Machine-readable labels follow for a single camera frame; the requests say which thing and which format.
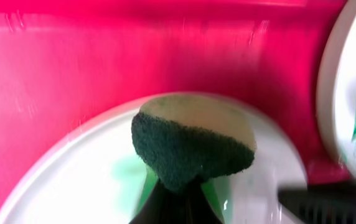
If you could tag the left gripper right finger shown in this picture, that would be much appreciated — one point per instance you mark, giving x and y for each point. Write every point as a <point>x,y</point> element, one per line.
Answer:
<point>197,208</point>

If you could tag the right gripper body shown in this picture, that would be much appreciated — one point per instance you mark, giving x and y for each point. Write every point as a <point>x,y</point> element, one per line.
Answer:
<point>333,203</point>

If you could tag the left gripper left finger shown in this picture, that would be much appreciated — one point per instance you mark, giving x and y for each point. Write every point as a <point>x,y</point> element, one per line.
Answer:
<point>159,208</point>

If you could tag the green yellow sponge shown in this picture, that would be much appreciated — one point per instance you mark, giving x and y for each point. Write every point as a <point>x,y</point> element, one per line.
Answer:
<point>182,136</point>

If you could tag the white plate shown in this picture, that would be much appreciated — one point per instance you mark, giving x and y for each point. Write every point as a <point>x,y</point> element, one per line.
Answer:
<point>94,176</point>

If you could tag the light blue plate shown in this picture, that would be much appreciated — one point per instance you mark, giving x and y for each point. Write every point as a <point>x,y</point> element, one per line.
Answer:
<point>336,90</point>

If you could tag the red plastic tray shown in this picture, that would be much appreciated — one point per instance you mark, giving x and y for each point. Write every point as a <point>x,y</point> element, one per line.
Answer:
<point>64,62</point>

